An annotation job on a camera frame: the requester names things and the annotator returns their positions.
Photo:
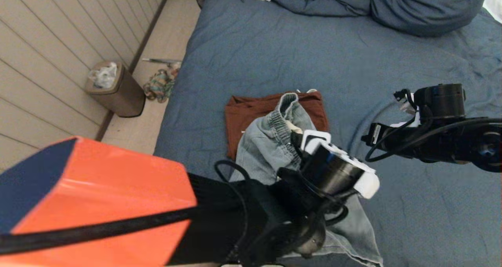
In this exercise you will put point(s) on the grey metal rod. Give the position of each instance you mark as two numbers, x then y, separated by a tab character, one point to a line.
160	60

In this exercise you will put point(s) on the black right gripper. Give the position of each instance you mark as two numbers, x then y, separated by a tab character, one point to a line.
441	100

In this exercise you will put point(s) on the blue bed sheet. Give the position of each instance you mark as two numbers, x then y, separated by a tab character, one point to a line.
431	220

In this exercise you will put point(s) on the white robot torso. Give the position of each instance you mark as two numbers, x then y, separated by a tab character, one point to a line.
251	265

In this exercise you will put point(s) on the rust brown folded garment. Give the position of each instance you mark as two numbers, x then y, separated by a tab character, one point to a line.
247	114

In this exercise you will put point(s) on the white pillow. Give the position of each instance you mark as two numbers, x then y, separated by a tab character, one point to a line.
495	2

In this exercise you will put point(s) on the white plastic bin bag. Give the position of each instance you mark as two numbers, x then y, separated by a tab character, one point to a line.
105	77

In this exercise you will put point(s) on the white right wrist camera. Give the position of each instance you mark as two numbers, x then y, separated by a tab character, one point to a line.
408	109

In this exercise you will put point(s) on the bunched blue duvet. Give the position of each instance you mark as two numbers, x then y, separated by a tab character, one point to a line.
321	0

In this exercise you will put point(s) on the colourful crumpled cloth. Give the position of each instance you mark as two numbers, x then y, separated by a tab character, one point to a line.
159	86

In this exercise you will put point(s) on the brown trash bin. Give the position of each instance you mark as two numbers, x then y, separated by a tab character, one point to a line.
127	98

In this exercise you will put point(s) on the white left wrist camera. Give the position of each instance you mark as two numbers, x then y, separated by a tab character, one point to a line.
366	184

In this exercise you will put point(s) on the blue pillow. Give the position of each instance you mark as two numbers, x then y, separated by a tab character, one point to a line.
427	8

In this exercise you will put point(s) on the light blue denim shorts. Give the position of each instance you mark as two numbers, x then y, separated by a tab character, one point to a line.
266	149

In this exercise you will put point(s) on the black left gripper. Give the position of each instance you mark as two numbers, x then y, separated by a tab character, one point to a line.
333	177

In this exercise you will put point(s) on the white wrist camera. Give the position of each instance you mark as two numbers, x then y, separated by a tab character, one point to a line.
366	184
408	109

